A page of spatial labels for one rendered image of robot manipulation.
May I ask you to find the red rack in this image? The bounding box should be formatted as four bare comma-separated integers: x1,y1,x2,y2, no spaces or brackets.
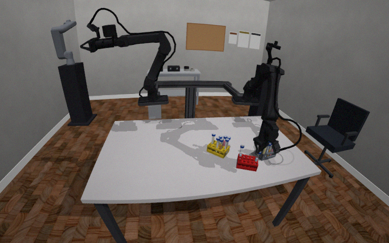
236,154,258,171

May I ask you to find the yellow tube rack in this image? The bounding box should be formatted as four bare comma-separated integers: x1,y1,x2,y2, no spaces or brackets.
207,140,230,158

